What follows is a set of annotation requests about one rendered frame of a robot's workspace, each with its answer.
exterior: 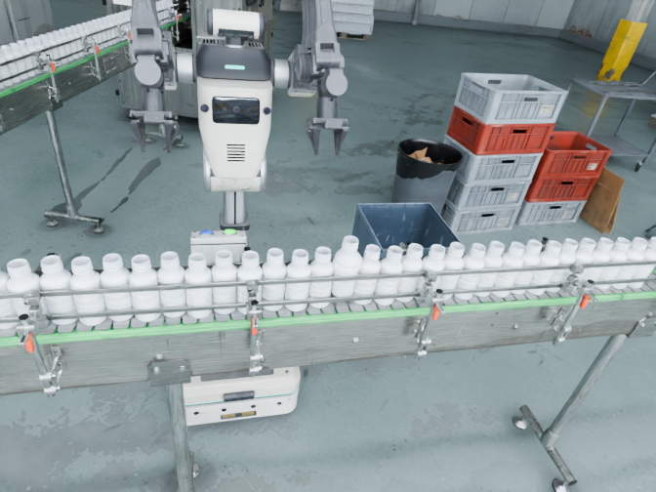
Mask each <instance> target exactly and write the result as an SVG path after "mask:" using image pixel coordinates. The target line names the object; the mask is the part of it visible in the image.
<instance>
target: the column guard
mask: <svg viewBox="0 0 656 492"><path fill-rule="evenodd" d="M646 26H647V23H641V22H633V21H629V20H623V19H621V20H620V22H619V25H618V27H617V29H616V31H615V34H614V36H613V38H612V41H611V43H610V45H609V48H608V50H607V52H606V54H605V57H604V59H603V62H602V65H601V67H600V69H599V71H598V73H597V75H596V77H595V79H596V80H598V81H621V79H622V76H623V73H624V72H625V70H626V68H627V66H628V64H629V62H630V60H631V58H632V56H633V54H634V52H635V49H636V46H637V44H638V42H639V40H640V38H641V36H642V33H643V31H644V29H645V28H646Z"/></svg>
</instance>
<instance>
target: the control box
mask: <svg viewBox="0 0 656 492"><path fill-rule="evenodd" d="M190 244H191V246H190V248H191V254H192V253H202V254H204V255H205V259H206V264H215V260H216V253H217V252H218V251H220V250H228V251H230V252H231V254H232V260H233V263H240V253H244V247H245V246H246V235H245V232H244V230H236V231H235V233H225V231H224V230H219V231H213V233H211V234H201V231H193V232H192V233H191V237H190Z"/></svg>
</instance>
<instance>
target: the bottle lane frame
mask: <svg viewBox="0 0 656 492"><path fill-rule="evenodd" d="M622 292H623V291H622ZM594 296H595V297H596V298H597V299H598V303H596V304H595V303H594V302H593V301H592V300H589V302H588V304H587V305H586V307H585V308H579V309H578V311H577V313H576V315H575V316H574V318H573V320H572V321H571V323H570V326H571V328H572V330H571V332H569V333H567V335H566V337H565V340H572V339H582V338H592V337H602V336H612V335H622V334H630V333H631V332H632V330H633V329H634V328H635V326H636V324H637V323H638V322H639V321H640V320H641V319H642V318H644V317H652V316H656V291H653V290H652V291H647V292H644V291H642V292H634V291H633V292H632V293H624V292H623V293H620V294H614V293H613V292H612V294H606V295H604V294H603V293H602V294H601V295H594ZM525 298H526V297H525ZM537 298H538V297H537ZM502 299H503V298H502ZM577 299H578V297H572V296H571V295H570V297H565V298H562V297H560V296H559V298H550V297H549V298H548V299H539V298H538V299H537V300H528V299H527V298H526V300H523V301H518V300H516V299H514V301H509V302H506V301H505V300H504V299H503V301H502V302H496V303H494V302H493V301H492V300H491V303H482V302H481V301H479V304H470V303H469V302H468V301H467V302H468V303H467V304H466V305H457V304H456V303H455V305H454V306H445V305H444V304H443V306H442V307H443V308H444V310H445V312H446V313H445V314H444V315H442V314H441V313H439V315H438V318H437V319H436V320H434V321H433V322H432V325H431V327H430V331H429V334H428V337H429V338H430V345H429V346H428V347H427V353H435V352H445V351H454V350H464V349H483V348H493V347H502V346H513V345H523V344H533V343H542V342H552V341H553V340H554V335H557V333H556V332H555V330H554V327H553V323H554V320H555V319H556V318H559V315H558V313H559V311H560V309H561V308H565V307H567V309H566V311H565V313H564V314H563V316H562V319H563V320H564V321H565V319H566V317H567V315H568V314H569V312H570V310H571V309H572V308H573V306H574V304H575V302H576V301H577ZM416 305H417V304H416ZM403 306H404V308H401V309H393V308H392V307H390V309H387V310H379V309H378V307H377V310H373V311H366V310H365V308H363V311H360V312H352V311H351V310H350V309H349V312H346V313H338V312H337V311H336V310H335V313H332V314H323V312H322V310H321V311H320V312H321V313H320V314H318V315H309V314H308V312H307V314H306V315H304V316H294V314H293V312H291V316H290V317H279V316H278V313H277V314H276V317H275V318H264V317H263V316H262V320H259V328H258V331H262V339H261V340H260V341H259V343H262V351H261V352H260V353H261V354H262V358H261V359H260V366H262V370H266V369H276V368H286V367H296V366H306V365H315V364H325V363H335V362H346V361H355V360H365V359H375V358H385V357H395V356H404V355H414V354H415V349H416V348H417V347H418V342H417V341H418V338H416V336H417V333H418V330H421V328H422V327H420V324H421V321H422V318H428V315H429V312H430V309H431V308H430V307H419V306H418V305H417V307H414V308H406V307H405V305H403ZM250 325H251V321H247V317H246V315H245V320H235V321H233V320H232V318H231V316H230V317H229V321H222V322H217V321H216V318H215V317H214V320H213V322H208V323H200V321H199V319H198V318H197V322H196V323H194V324H183V321H182V320H181V323H180V324H179V325H166V321H164V323H163V325H162V326H153V327H149V325H148V322H147V323H146V325H145V327H140V328H132V327H131V323H130V324H129V326H128V328H126V329H113V324H112V325H111V327H110V329H109V330H98V331H96V330H95V326H94V327H93V329H92V330H91V331H84V332H77V331H76V327H75V328H74V330H73V332H70V333H58V328H57V329H56V331H55V332H54V333H53V334H43V335H39V334H38V336H36V339H37V342H38V345H39V347H40V350H41V353H42V355H43V358H44V361H45V364H46V367H47V370H51V367H52V364H53V361H54V359H55V358H54V357H53V354H52V351H51V347H60V349H61V354H62V356H60V357H59V359H58V360H62V359H63V360H64V364H65V367H66V369H63V371H62V373H61V378H60V381H59V386H61V390H68V389H78V388H88V387H98V386H108V385H118V384H128V383H137V382H147V381H149V377H148V371H147V366H148V365H149V364H150V363H151V362H152V361H161V360H168V359H180V358H183V359H185V360H186V361H188V362H189V366H190V377H197V376H207V375H217V374H226V373H236V372H246V371H249V358H250ZM19 341H20V337H19V334H18V333H17V334H16V335H15V336H14V337H2V338H0V395H10V394H20V393H30V392H39V391H44V385H43V383H42V382H40V380H39V372H38V369H37V366H36V364H35V361H34V358H33V355H32V353H31V352H28V351H27V349H26V347H25V346H24V347H23V348H20V347H19V346H18V343H19Z"/></svg>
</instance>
